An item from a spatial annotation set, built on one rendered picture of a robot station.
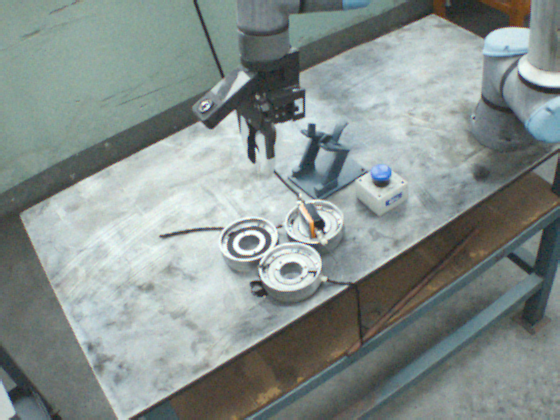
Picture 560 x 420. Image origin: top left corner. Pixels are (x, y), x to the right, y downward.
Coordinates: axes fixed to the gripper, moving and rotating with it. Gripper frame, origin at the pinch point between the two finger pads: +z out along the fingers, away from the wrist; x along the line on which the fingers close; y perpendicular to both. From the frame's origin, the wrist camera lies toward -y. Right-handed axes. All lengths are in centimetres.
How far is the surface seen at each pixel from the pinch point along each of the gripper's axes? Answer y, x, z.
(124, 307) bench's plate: -26.6, 2.8, 21.8
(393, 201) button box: 23.8, -8.2, 12.9
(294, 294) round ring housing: -2.7, -15.3, 15.4
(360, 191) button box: 20.3, -2.6, 12.7
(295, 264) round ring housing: 1.3, -9.5, 15.7
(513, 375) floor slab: 69, -23, 89
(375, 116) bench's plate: 39.4, 16.7, 13.0
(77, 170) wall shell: -4, 155, 97
